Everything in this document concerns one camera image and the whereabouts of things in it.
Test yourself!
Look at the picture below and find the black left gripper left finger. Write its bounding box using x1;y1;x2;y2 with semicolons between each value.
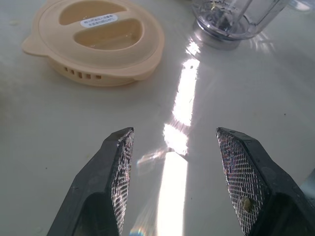
48;127;135;236

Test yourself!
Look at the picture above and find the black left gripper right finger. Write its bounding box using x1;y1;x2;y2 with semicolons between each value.
216;127;315;236

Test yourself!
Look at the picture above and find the beige round blender lid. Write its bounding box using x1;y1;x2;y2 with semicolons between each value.
21;0;166;88

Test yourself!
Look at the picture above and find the clear blender jar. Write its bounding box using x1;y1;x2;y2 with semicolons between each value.
191;0;300;51

